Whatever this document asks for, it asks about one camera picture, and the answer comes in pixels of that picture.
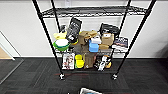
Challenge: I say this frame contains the blue container with white lid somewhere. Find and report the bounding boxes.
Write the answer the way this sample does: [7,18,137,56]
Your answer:
[88,35,102,54]

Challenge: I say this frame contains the green bowl with white lid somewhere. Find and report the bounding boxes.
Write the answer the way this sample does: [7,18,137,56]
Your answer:
[53,38,71,53]

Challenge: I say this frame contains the box with people picture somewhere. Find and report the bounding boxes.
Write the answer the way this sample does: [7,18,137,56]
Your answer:
[61,53,76,70]

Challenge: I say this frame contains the dark book with print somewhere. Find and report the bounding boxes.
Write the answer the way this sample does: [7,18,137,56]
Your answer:
[111,35,129,53]

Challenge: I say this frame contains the white door frame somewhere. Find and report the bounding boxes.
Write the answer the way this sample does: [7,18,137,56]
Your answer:
[0,31,24,84]

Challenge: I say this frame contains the black wire shelf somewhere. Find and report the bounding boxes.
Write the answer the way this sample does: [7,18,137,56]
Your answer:
[31,0,157,81]

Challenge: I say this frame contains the brown box with white label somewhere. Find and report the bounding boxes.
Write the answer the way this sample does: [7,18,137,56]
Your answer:
[99,32,115,48]

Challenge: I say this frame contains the black bag with grey print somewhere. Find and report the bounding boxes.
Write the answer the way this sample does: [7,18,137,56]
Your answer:
[65,17,83,44]

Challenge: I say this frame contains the black box with white figure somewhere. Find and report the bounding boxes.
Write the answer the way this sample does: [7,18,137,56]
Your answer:
[94,54,109,72]

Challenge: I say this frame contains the plain brown box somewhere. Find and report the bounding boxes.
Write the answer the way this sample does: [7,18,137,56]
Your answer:
[83,52,96,69]

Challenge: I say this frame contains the yellow cup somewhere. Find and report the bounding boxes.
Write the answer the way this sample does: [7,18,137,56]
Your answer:
[74,54,84,69]

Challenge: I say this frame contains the plain black bag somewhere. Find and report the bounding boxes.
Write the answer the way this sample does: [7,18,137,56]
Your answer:
[98,22,120,36]

